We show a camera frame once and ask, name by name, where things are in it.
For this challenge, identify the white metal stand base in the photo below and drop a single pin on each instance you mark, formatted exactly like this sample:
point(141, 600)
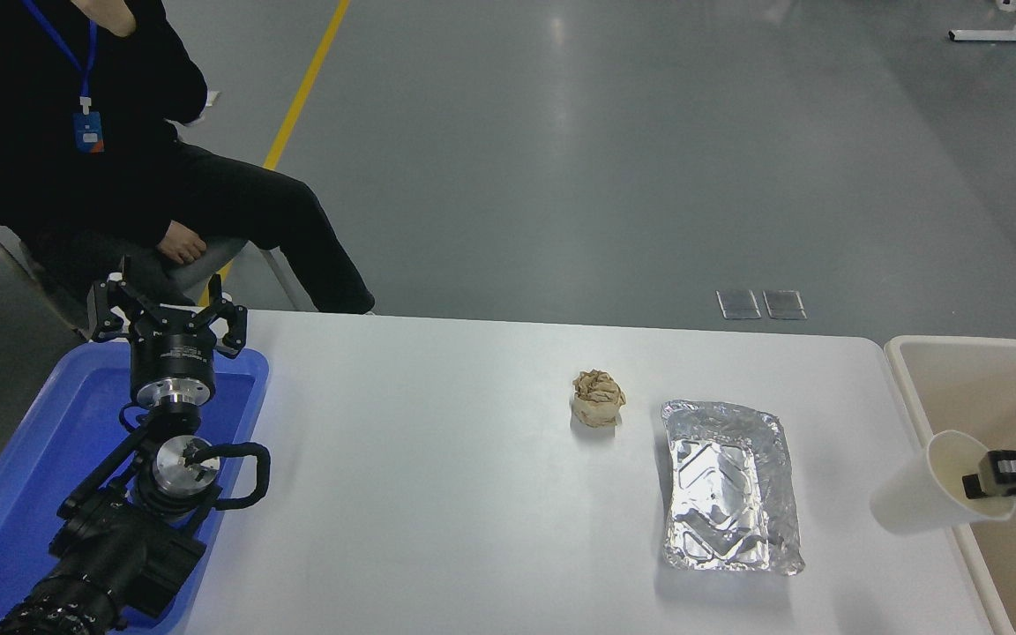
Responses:
point(1015, 35)

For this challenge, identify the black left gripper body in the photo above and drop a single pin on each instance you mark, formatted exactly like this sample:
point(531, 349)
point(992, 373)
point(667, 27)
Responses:
point(173, 355)

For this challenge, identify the person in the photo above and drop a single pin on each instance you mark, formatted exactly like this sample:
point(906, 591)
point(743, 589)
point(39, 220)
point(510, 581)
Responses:
point(49, 176)

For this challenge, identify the crumpled tan paper ball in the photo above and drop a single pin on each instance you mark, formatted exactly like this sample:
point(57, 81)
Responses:
point(598, 399)

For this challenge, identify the blue plastic tray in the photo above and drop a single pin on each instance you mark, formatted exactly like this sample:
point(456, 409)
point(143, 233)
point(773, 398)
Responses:
point(32, 459)

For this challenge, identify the clear floor plate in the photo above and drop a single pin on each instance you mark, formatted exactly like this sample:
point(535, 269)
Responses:
point(739, 304)
point(784, 304)

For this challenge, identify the person's hand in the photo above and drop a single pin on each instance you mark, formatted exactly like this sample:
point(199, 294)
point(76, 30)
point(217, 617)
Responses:
point(182, 242)
point(111, 13)

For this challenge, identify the white paper cup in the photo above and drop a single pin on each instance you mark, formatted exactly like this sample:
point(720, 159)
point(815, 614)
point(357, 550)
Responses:
point(914, 494)

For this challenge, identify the silver foil tray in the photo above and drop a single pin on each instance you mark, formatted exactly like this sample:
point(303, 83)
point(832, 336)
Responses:
point(728, 485)

